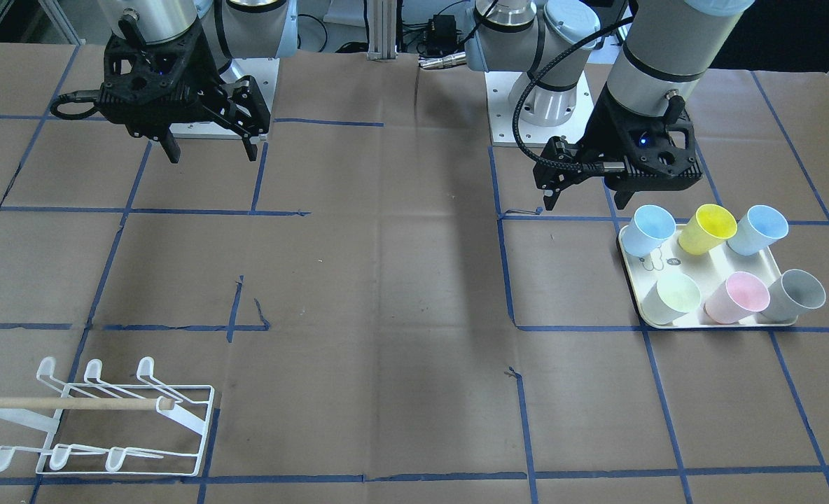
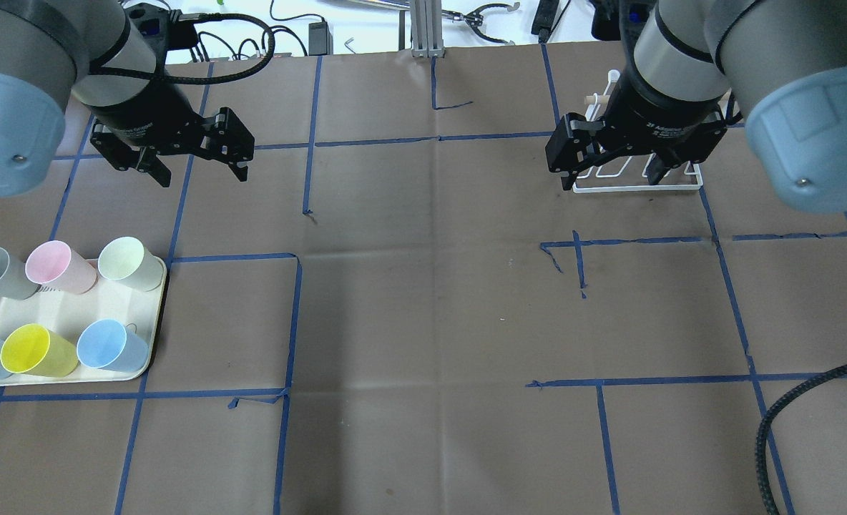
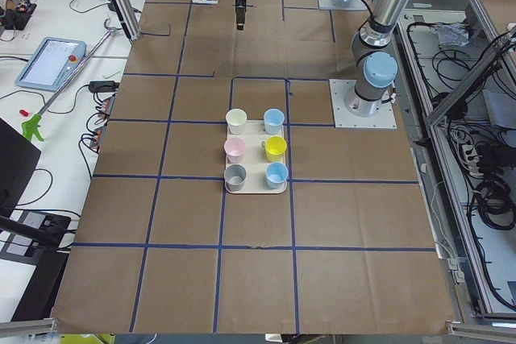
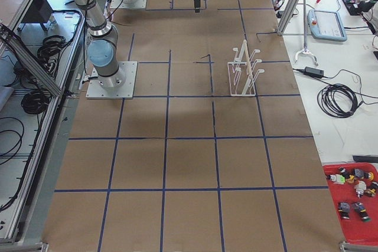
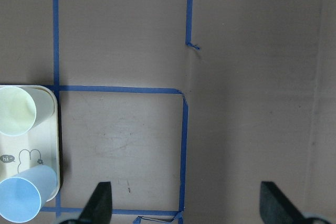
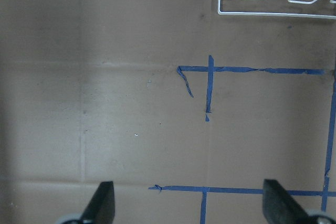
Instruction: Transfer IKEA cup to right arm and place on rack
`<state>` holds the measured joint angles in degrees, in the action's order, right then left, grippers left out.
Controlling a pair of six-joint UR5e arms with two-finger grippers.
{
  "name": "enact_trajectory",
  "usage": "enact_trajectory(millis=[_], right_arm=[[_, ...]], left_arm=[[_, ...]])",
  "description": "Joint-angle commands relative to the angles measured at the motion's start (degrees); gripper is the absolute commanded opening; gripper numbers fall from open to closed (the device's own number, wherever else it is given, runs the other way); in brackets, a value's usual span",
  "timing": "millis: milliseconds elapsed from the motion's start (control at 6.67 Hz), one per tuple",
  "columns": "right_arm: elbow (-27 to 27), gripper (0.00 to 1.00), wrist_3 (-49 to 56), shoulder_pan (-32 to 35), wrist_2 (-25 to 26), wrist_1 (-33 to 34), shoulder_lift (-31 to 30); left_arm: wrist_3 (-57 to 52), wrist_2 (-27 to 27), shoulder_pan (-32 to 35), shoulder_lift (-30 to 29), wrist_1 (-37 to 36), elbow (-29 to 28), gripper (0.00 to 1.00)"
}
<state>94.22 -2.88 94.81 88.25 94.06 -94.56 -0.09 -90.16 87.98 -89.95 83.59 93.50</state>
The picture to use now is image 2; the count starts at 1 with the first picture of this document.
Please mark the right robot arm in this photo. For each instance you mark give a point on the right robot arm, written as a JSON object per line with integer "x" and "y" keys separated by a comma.
{"x": 694, "y": 68}

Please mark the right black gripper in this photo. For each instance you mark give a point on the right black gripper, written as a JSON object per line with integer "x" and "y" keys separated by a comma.
{"x": 663, "y": 114}

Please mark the white plastic cup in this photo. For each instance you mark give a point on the white plastic cup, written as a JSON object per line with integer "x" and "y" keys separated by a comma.
{"x": 127, "y": 261}

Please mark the yellow plastic cup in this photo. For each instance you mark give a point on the yellow plastic cup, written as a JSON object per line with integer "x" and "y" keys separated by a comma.
{"x": 35, "y": 350}

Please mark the black power adapter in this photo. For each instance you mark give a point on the black power adapter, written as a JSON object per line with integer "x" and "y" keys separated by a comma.
{"x": 320, "y": 41}

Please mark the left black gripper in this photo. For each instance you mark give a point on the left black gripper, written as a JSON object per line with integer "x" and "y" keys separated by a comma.
{"x": 141, "y": 111}

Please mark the white claw tool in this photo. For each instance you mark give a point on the white claw tool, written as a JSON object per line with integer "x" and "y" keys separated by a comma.
{"x": 475, "y": 20}

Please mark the light blue cup right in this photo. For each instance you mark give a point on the light blue cup right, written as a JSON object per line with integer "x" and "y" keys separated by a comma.
{"x": 108, "y": 345}

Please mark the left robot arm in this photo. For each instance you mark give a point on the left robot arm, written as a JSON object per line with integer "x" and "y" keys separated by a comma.
{"x": 111, "y": 60}

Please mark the cream bunny tray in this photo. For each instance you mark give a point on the cream bunny tray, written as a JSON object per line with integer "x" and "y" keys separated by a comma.
{"x": 68, "y": 315}

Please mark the pink plastic cup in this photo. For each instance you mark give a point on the pink plastic cup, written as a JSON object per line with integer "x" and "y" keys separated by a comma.
{"x": 55, "y": 265}

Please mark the aluminium frame post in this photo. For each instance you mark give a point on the aluminium frame post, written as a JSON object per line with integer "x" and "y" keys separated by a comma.
{"x": 426, "y": 28}

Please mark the white wire cup rack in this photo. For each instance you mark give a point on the white wire cup rack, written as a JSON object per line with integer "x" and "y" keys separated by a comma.
{"x": 630, "y": 174}

